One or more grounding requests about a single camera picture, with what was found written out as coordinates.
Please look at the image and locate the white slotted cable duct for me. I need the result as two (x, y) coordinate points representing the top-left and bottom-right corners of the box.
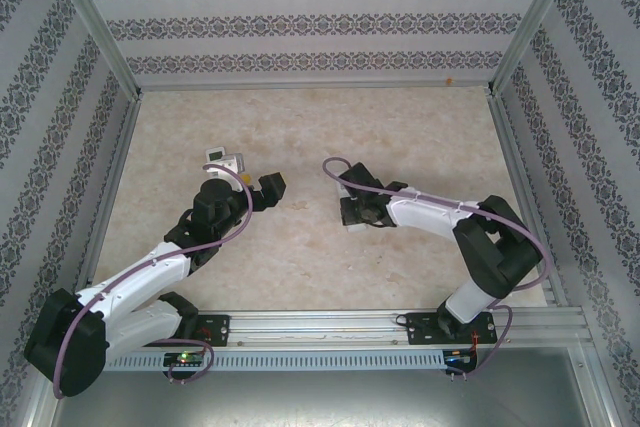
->
(107, 349), (446, 371)

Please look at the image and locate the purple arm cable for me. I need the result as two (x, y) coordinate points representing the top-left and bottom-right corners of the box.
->
(322, 156), (554, 376)
(52, 164), (253, 401)

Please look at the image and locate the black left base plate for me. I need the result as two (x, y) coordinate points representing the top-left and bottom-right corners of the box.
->
(141, 314), (233, 349)

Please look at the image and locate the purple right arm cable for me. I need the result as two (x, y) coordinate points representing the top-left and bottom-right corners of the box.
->
(322, 156), (554, 376)

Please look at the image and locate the circuit board with blue light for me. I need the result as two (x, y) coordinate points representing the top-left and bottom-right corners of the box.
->
(444, 349), (479, 366)

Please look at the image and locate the aluminium frame post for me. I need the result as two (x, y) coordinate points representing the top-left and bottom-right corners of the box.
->
(47, 0), (146, 101)
(487, 0), (586, 98)

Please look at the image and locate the short purple cable loop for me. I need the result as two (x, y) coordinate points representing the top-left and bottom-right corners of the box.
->
(167, 336), (215, 382)

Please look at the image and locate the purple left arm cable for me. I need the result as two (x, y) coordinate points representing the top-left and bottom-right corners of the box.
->
(52, 164), (253, 401)

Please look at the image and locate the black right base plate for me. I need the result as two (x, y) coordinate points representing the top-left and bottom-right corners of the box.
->
(405, 311), (499, 347)

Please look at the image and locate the grey metal sheet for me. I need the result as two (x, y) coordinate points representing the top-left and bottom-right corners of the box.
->
(47, 369), (601, 427)

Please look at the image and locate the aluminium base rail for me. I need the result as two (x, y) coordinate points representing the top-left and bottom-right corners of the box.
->
(107, 307), (587, 348)

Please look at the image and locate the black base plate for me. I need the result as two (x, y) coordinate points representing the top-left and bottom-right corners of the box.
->
(141, 314), (233, 349)
(405, 311), (499, 347)

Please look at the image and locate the circuit board with green light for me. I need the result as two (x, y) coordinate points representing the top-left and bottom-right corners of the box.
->
(163, 351), (209, 367)

